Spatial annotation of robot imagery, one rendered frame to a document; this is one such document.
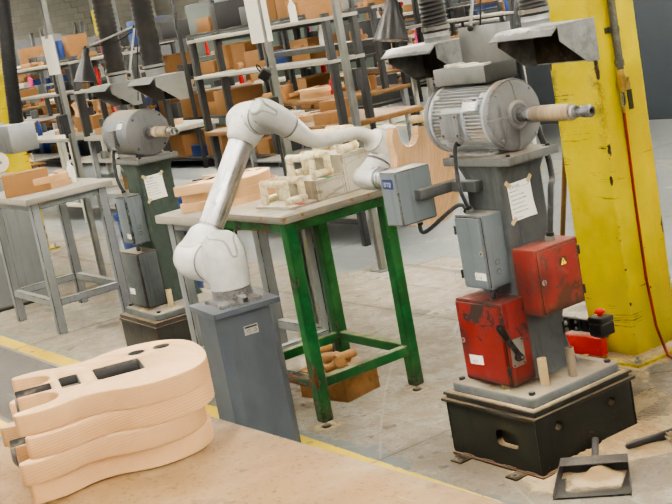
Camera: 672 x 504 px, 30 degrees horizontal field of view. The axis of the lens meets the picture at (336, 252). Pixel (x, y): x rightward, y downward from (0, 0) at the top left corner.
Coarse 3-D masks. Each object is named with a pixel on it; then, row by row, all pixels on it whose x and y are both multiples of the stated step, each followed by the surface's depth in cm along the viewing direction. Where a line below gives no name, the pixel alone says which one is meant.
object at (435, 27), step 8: (424, 0) 468; (432, 0) 466; (440, 0) 468; (424, 8) 468; (432, 8) 467; (440, 8) 468; (424, 16) 469; (432, 16) 468; (440, 16) 468; (424, 24) 470; (432, 24) 469; (440, 24) 468; (448, 24) 471; (424, 32) 471; (432, 32) 469; (440, 32) 469; (448, 32) 471; (424, 40) 474; (432, 40) 470; (440, 40) 469; (448, 40) 470
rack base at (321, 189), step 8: (304, 176) 556; (336, 176) 542; (288, 184) 552; (296, 184) 547; (304, 184) 542; (312, 184) 537; (320, 184) 537; (328, 184) 540; (336, 184) 542; (344, 184) 545; (296, 192) 548; (312, 192) 539; (320, 192) 537; (328, 192) 540; (336, 192) 543; (344, 192) 545; (320, 200) 538
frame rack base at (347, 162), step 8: (344, 152) 549; (352, 152) 547; (360, 152) 549; (320, 160) 556; (336, 160) 546; (344, 160) 544; (352, 160) 547; (360, 160) 550; (320, 168) 557; (336, 168) 548; (344, 168) 545; (352, 168) 547; (344, 176) 545; (352, 176) 547; (352, 184) 548
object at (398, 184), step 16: (384, 176) 451; (400, 176) 447; (416, 176) 451; (384, 192) 453; (400, 192) 447; (400, 208) 448; (416, 208) 452; (432, 208) 456; (464, 208) 448; (400, 224) 450; (432, 224) 457
